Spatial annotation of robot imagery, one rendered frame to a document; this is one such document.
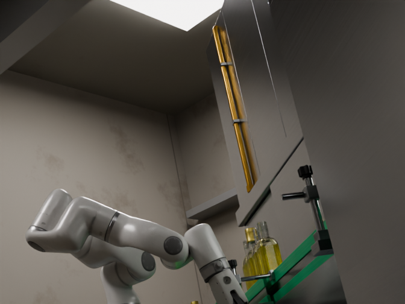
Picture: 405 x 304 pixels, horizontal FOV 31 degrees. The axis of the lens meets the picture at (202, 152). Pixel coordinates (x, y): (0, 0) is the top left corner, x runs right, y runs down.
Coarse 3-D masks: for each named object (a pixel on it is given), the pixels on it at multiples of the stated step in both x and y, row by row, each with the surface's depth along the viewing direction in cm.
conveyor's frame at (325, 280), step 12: (324, 264) 159; (336, 264) 153; (312, 276) 166; (324, 276) 160; (336, 276) 153; (300, 288) 175; (312, 288) 167; (324, 288) 160; (336, 288) 154; (288, 300) 184; (300, 300) 175; (312, 300) 168; (324, 300) 161; (336, 300) 155
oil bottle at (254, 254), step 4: (256, 244) 220; (252, 252) 221; (256, 252) 217; (252, 256) 221; (256, 256) 217; (256, 260) 217; (256, 264) 218; (256, 268) 218; (256, 272) 218; (260, 272) 215
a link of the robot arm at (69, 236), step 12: (72, 204) 187; (84, 204) 187; (96, 204) 188; (72, 216) 185; (84, 216) 186; (96, 216) 186; (108, 216) 186; (36, 228) 191; (60, 228) 184; (72, 228) 183; (84, 228) 185; (96, 228) 186; (36, 240) 189; (48, 240) 186; (60, 240) 183; (72, 240) 183; (84, 240) 186; (48, 252) 193; (60, 252) 189; (72, 252) 186
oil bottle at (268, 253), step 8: (264, 240) 213; (272, 240) 214; (256, 248) 216; (264, 248) 212; (272, 248) 212; (264, 256) 211; (272, 256) 211; (280, 256) 212; (264, 264) 210; (272, 264) 210; (264, 272) 211
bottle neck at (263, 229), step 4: (260, 224) 216; (264, 224) 216; (260, 228) 216; (264, 228) 216; (260, 232) 216; (264, 232) 216; (268, 232) 216; (260, 236) 216; (264, 236) 215; (268, 236) 215
